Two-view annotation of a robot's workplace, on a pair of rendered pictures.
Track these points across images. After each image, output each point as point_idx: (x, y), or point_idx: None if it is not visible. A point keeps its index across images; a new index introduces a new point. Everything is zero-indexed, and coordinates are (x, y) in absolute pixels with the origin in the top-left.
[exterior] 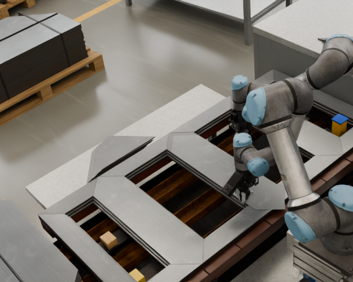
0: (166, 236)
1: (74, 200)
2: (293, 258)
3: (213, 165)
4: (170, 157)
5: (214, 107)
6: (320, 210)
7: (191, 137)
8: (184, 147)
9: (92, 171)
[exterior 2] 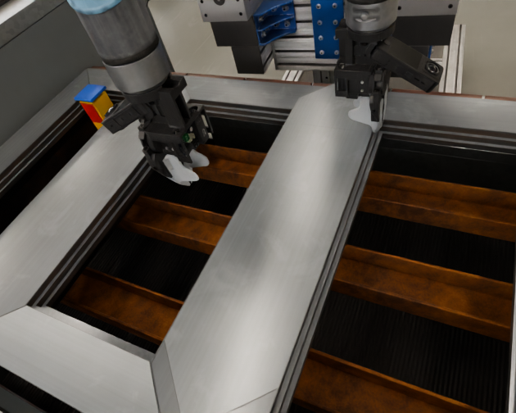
0: None
1: None
2: (453, 26)
3: (289, 230)
4: (292, 393)
5: (15, 356)
6: None
7: (180, 353)
8: (242, 351)
9: None
